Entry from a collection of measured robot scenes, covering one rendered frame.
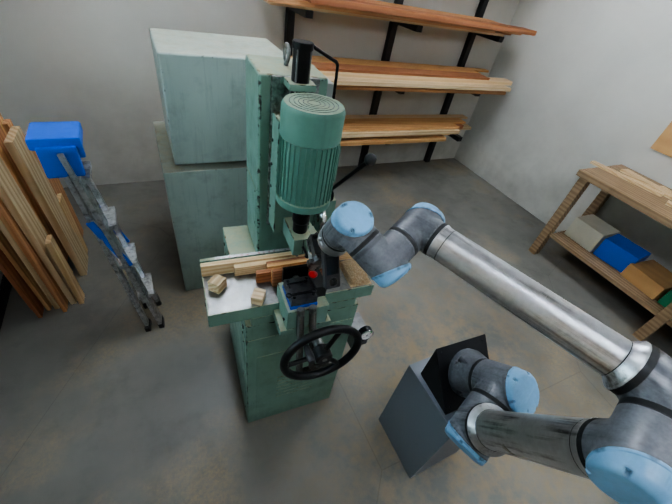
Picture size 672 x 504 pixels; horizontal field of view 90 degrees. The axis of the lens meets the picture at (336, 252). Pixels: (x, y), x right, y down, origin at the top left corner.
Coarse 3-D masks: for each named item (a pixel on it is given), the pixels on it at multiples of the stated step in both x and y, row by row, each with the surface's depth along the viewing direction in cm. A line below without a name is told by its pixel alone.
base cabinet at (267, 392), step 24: (240, 336) 139; (288, 336) 130; (240, 360) 156; (264, 360) 135; (240, 384) 182; (264, 384) 148; (288, 384) 156; (312, 384) 166; (264, 408) 164; (288, 408) 175
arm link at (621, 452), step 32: (480, 416) 103; (512, 416) 88; (544, 416) 78; (640, 416) 57; (480, 448) 101; (512, 448) 85; (544, 448) 73; (576, 448) 64; (608, 448) 56; (640, 448) 54; (608, 480) 56; (640, 480) 51
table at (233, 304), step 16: (240, 288) 117; (272, 288) 119; (336, 288) 124; (352, 288) 125; (368, 288) 129; (208, 304) 109; (224, 304) 110; (240, 304) 111; (272, 304) 114; (208, 320) 107; (224, 320) 110; (240, 320) 113
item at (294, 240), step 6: (288, 222) 121; (288, 228) 119; (288, 234) 120; (294, 234) 116; (300, 234) 117; (306, 234) 118; (288, 240) 121; (294, 240) 114; (300, 240) 115; (294, 246) 116; (300, 246) 117; (306, 246) 118; (294, 252) 118; (300, 252) 119
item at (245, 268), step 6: (282, 258) 125; (342, 258) 136; (348, 258) 137; (240, 264) 120; (246, 264) 120; (252, 264) 121; (258, 264) 121; (264, 264) 122; (234, 270) 119; (240, 270) 119; (246, 270) 120; (252, 270) 122
